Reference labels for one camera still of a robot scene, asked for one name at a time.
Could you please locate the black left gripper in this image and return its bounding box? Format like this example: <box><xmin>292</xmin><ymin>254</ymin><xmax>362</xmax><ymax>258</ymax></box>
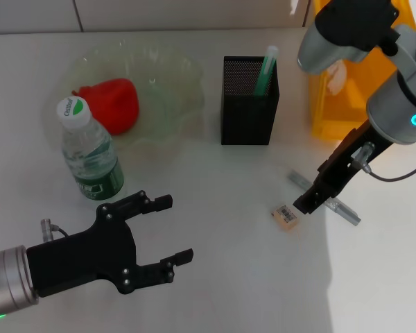
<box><xmin>26</xmin><ymin>189</ymin><xmax>194</xmax><ymax>298</ymax></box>

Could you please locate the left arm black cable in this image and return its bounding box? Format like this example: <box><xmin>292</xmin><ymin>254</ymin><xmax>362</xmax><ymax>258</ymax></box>
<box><xmin>40</xmin><ymin>218</ymin><xmax>70</xmax><ymax>244</ymax></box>

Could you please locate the black mesh pen holder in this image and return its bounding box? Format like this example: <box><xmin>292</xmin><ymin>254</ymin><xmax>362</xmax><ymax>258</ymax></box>
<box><xmin>220</xmin><ymin>55</ymin><xmax>281</xmax><ymax>146</ymax></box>

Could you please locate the clear green-label water bottle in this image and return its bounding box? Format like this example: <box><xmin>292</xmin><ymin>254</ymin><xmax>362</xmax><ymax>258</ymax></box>
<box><xmin>56</xmin><ymin>96</ymin><xmax>125</xmax><ymax>202</ymax></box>

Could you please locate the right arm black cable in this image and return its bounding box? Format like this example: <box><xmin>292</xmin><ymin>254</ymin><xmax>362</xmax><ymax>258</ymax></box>
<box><xmin>352</xmin><ymin>141</ymin><xmax>416</xmax><ymax>182</ymax></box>

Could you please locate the green glass fruit plate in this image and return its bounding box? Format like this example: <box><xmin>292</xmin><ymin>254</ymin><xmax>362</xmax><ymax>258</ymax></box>
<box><xmin>41</xmin><ymin>37</ymin><xmax>205</xmax><ymax>148</ymax></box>

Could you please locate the red orange fruit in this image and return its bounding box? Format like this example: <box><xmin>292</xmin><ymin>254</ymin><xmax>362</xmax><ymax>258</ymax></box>
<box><xmin>71</xmin><ymin>78</ymin><xmax>140</xmax><ymax>135</ymax></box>

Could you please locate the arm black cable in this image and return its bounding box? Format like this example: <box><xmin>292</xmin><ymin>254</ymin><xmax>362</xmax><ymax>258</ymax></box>
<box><xmin>352</xmin><ymin>141</ymin><xmax>416</xmax><ymax>182</ymax></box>
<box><xmin>40</xmin><ymin>218</ymin><xmax>70</xmax><ymax>244</ymax></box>

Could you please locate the beige eraser with barcode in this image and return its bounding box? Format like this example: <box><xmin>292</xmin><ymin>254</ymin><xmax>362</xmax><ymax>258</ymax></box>
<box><xmin>270</xmin><ymin>203</ymin><xmax>300</xmax><ymax>232</ymax></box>

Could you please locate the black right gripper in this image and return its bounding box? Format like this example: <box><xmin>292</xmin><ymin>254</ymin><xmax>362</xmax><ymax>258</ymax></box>
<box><xmin>293</xmin><ymin>119</ymin><xmax>393</xmax><ymax>216</ymax></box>

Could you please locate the grey glitter pen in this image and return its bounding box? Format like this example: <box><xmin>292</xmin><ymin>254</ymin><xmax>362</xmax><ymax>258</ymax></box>
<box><xmin>287</xmin><ymin>169</ymin><xmax>362</xmax><ymax>226</ymax></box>

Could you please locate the green utility knife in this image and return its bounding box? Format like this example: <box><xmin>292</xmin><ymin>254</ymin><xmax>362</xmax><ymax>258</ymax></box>
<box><xmin>252</xmin><ymin>44</ymin><xmax>280</xmax><ymax>98</ymax></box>

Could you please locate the white paper ball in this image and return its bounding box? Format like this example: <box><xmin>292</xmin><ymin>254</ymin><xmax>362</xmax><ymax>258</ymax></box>
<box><xmin>325</xmin><ymin>60</ymin><xmax>348</xmax><ymax>95</ymax></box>

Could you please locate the yellow plastic bin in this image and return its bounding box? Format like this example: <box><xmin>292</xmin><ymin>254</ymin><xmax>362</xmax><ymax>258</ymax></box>
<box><xmin>304</xmin><ymin>0</ymin><xmax>416</xmax><ymax>142</ymax></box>

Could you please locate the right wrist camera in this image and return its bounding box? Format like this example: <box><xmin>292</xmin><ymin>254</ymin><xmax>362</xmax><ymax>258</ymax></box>
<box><xmin>296</xmin><ymin>0</ymin><xmax>401</xmax><ymax>76</ymax></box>

